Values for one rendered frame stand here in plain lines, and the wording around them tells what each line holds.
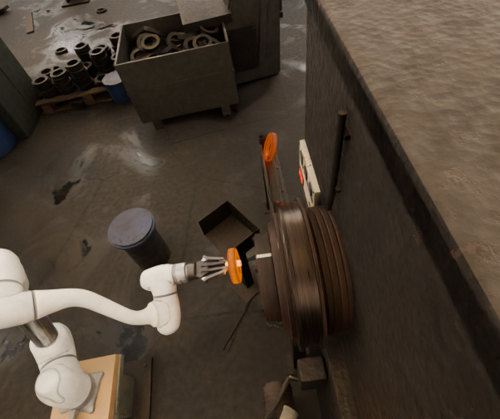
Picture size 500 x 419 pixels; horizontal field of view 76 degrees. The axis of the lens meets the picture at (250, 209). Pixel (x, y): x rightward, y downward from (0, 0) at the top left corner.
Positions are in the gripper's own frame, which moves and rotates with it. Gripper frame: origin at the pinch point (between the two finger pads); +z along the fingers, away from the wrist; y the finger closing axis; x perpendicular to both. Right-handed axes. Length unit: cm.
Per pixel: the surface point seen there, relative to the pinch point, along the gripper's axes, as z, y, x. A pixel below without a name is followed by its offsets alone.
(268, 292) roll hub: 16.2, 29.8, 36.4
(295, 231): 27, 19, 48
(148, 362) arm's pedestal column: -73, 15, -78
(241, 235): 1.0, -29.0, -24.2
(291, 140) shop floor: 48, -163, -87
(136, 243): -68, -47, -38
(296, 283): 24, 32, 45
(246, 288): -8, -24, -83
